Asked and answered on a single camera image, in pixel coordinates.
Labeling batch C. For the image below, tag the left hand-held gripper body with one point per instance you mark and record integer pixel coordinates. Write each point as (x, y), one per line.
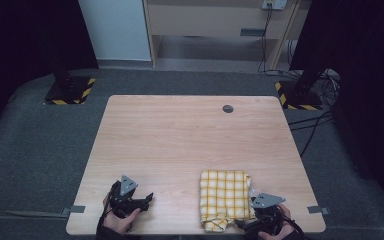
(123, 201)

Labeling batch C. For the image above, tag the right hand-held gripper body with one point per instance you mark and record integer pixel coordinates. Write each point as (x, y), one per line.
(266, 213)

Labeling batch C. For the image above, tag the yellow plaid shirt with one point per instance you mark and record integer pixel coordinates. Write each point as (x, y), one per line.
(225, 198)

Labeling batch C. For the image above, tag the person's left hand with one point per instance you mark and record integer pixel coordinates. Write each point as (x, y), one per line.
(120, 223)

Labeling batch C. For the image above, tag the person's right hand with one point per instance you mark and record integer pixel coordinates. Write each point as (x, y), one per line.
(281, 230)

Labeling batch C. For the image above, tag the grey tape piece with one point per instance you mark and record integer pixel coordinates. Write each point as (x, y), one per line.
(317, 210)
(75, 209)

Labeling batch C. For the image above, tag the black stand base hazard stripes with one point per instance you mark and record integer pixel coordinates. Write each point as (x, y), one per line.
(70, 90)
(301, 96)

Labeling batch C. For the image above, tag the black curtain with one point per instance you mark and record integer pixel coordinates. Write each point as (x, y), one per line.
(366, 83)
(20, 50)

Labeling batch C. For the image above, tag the white panel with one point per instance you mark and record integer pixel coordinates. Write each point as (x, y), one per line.
(116, 30)

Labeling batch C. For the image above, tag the light wooden shelf unit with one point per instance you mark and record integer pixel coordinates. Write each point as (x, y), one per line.
(213, 23)

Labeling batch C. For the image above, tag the white power strip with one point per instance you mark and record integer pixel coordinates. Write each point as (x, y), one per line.
(275, 4)

